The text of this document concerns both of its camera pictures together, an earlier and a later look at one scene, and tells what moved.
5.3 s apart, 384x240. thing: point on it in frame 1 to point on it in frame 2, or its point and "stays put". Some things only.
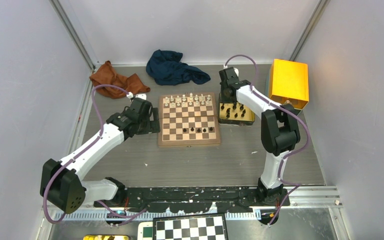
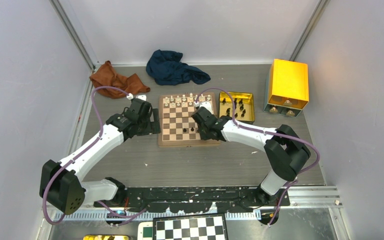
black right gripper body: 224,98 to 204,135
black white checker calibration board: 199,227 stays put
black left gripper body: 147,126 stays put
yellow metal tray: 234,113 stays put
